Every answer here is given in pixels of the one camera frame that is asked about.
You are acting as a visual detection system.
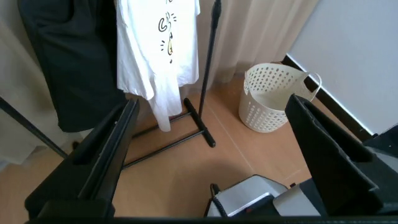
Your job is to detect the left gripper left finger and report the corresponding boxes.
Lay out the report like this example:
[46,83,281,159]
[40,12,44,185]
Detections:
[24,98,141,218]

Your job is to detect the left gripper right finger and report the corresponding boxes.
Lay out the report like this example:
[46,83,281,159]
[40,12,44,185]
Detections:
[284,94,398,217]

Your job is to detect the black shorts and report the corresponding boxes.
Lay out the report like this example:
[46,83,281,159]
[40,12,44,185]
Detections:
[17,0,127,133]

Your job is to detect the white garment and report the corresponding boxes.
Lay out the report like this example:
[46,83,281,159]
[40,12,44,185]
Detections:
[115,0,201,133]

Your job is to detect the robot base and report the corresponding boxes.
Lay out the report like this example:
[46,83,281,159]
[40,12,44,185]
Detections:
[203,123,398,218]

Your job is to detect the white laundry basket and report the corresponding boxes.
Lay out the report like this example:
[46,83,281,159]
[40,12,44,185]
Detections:
[238,62,323,134]

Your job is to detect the black clothes rack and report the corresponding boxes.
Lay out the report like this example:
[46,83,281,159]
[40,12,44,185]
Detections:
[0,0,223,170]

